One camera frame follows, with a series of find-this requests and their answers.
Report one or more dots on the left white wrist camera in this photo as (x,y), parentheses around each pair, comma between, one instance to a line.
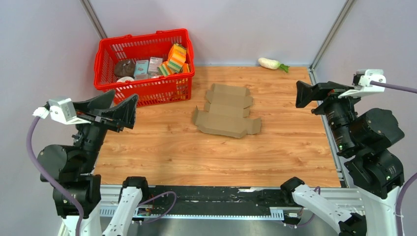
(61,110)

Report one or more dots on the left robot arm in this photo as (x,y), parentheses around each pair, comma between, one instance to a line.
(69,168)

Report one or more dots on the orange green striped box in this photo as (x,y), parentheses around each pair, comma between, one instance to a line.
(176,57)

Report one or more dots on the brown round toy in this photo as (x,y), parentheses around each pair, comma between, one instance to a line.
(125,68)

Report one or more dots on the white toy radish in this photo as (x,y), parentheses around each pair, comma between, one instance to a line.
(273,64)

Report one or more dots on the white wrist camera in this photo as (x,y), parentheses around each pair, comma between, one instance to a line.
(362,83)
(61,110)

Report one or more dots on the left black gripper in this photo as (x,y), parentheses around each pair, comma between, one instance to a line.
(123,113)

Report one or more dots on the grey pink small box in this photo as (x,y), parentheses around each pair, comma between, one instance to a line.
(154,63)

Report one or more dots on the white round tape roll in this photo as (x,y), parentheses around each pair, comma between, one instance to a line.
(125,79)

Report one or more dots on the brown cardboard box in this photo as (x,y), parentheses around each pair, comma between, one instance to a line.
(226,112)

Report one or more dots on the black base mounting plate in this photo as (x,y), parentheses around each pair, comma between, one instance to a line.
(214,200)

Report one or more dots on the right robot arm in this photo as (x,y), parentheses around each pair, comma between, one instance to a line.
(364,141)

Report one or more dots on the teal small box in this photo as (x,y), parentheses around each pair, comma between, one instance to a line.
(141,68)

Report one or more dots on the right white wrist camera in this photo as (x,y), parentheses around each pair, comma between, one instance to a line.
(362,83)

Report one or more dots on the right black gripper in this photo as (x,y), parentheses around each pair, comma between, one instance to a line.
(305,91)

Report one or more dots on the red plastic shopping basket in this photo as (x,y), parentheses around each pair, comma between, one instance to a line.
(160,90)

